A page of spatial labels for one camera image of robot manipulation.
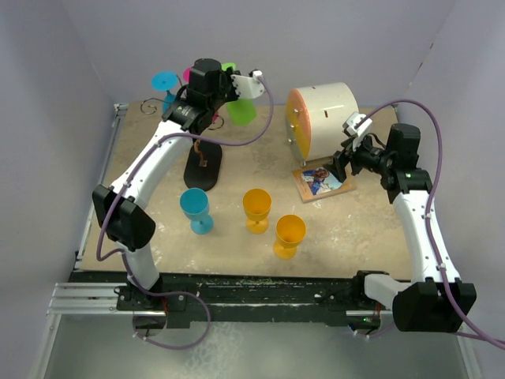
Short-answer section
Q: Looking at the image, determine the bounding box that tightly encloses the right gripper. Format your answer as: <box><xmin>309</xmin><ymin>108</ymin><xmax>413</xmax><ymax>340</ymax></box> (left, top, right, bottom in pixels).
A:
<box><xmin>324</xmin><ymin>129</ymin><xmax>395</xmax><ymax>182</ymax></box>

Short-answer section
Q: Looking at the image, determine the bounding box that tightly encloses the green plastic wine glass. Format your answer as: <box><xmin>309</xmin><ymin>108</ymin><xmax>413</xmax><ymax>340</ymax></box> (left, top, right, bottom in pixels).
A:
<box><xmin>219</xmin><ymin>62</ymin><xmax>257</xmax><ymax>127</ymax></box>

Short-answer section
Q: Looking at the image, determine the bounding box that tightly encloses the pink plastic wine glass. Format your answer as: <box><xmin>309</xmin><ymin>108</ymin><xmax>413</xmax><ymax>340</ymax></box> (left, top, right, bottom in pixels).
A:
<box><xmin>182</xmin><ymin>66</ymin><xmax>219</xmax><ymax>123</ymax></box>

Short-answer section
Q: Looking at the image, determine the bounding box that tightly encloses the blue wine glass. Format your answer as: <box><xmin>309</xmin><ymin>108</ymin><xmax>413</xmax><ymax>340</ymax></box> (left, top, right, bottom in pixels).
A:
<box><xmin>180</xmin><ymin>188</ymin><xmax>214</xmax><ymax>235</ymax></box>
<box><xmin>151</xmin><ymin>71</ymin><xmax>182</xmax><ymax>113</ymax></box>

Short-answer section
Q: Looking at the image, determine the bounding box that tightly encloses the metal wine glass rack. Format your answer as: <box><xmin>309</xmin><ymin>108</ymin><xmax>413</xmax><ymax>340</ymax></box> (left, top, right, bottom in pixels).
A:
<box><xmin>140</xmin><ymin>92</ymin><xmax>223</xmax><ymax>191</ymax></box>

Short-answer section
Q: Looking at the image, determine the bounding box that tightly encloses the orange wine glass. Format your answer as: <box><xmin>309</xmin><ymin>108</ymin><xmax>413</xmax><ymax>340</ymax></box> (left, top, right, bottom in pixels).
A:
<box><xmin>242</xmin><ymin>188</ymin><xmax>271</xmax><ymax>234</ymax></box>
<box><xmin>273</xmin><ymin>214</ymin><xmax>306</xmax><ymax>260</ymax></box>

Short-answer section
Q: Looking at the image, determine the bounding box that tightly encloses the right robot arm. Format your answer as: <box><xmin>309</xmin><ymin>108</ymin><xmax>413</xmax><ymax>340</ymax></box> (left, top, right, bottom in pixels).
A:
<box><xmin>326</xmin><ymin>124</ymin><xmax>477</xmax><ymax>333</ymax></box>

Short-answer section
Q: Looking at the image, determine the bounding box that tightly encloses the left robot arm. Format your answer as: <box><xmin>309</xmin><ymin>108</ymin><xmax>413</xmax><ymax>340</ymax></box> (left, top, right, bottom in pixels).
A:
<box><xmin>92</xmin><ymin>58</ymin><xmax>241</xmax><ymax>310</ymax></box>

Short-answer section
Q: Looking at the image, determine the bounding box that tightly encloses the children's picture book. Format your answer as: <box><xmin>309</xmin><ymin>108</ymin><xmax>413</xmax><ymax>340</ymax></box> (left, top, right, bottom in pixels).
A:
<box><xmin>292</xmin><ymin>165</ymin><xmax>357</xmax><ymax>203</ymax></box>

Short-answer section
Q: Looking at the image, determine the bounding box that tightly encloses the white round drawer cabinet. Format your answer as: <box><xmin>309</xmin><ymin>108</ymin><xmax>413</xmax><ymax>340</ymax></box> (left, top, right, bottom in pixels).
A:
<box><xmin>285</xmin><ymin>82</ymin><xmax>358</xmax><ymax>166</ymax></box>

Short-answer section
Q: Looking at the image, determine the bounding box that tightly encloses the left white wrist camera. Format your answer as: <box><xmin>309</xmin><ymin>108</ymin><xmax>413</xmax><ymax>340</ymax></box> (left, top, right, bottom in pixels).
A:
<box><xmin>230</xmin><ymin>70</ymin><xmax>265</xmax><ymax>99</ymax></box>

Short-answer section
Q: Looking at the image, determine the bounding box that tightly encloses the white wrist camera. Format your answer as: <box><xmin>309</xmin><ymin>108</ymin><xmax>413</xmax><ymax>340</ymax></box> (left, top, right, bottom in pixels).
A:
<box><xmin>230</xmin><ymin>70</ymin><xmax>265</xmax><ymax>99</ymax></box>
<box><xmin>342</xmin><ymin>111</ymin><xmax>372</xmax><ymax>152</ymax></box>

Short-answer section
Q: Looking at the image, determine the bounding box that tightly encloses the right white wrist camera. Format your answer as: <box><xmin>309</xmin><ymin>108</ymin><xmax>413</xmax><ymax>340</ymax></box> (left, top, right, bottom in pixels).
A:
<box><xmin>342</xmin><ymin>111</ymin><xmax>372</xmax><ymax>152</ymax></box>

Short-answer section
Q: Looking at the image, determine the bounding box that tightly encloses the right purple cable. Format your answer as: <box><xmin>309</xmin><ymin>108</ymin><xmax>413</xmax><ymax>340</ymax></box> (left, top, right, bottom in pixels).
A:
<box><xmin>357</xmin><ymin>98</ymin><xmax>505</xmax><ymax>351</ymax></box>

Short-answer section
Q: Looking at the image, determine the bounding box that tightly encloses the purple cable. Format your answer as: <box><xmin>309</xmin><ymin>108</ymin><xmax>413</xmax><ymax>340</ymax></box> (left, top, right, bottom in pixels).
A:
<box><xmin>96</xmin><ymin>77</ymin><xmax>275</xmax><ymax>349</ymax></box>
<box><xmin>357</xmin><ymin>98</ymin><xmax>505</xmax><ymax>351</ymax></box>

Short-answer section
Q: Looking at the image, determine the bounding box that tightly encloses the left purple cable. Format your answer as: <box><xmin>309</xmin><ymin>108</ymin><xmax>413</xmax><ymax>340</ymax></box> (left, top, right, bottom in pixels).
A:
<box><xmin>96</xmin><ymin>77</ymin><xmax>275</xmax><ymax>349</ymax></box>

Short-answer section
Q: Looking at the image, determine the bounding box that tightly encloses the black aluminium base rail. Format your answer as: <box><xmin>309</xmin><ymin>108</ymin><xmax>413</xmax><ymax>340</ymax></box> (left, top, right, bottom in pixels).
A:
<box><xmin>49</xmin><ymin>271</ymin><xmax>391</xmax><ymax>330</ymax></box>

